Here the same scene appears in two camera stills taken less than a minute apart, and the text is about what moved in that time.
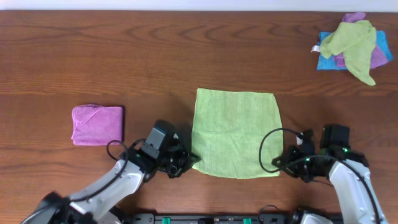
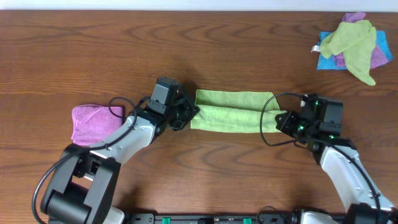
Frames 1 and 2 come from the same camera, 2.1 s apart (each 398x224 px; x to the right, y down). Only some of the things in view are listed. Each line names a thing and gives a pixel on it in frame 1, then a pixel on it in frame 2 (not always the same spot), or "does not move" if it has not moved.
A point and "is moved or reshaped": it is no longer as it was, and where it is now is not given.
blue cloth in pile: [329, 63] does not move
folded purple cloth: [97, 125] does not move
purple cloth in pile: [377, 58] does not move
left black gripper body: [180, 160] → [187, 113]
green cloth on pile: [356, 40] does not move
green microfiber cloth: [228, 127] is moved or reshaped
